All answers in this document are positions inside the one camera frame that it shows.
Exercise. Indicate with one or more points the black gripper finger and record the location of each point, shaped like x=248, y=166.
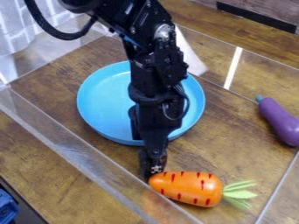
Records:
x=134, y=124
x=150, y=166

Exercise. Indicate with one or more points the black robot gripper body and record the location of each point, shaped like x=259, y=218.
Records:
x=159, y=116

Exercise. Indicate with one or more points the orange toy carrot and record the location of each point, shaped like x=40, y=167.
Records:
x=202, y=189

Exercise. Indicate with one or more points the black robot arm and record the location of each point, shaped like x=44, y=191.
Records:
x=144, y=26

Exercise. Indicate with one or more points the blue round plate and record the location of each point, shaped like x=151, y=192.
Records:
x=103, y=104

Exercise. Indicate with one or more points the purple toy eggplant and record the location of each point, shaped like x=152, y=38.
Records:
x=282, y=121

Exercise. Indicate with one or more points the blue object at corner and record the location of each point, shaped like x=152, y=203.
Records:
x=8, y=208

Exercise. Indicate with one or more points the clear acrylic enclosure wall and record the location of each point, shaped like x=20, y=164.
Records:
x=79, y=178

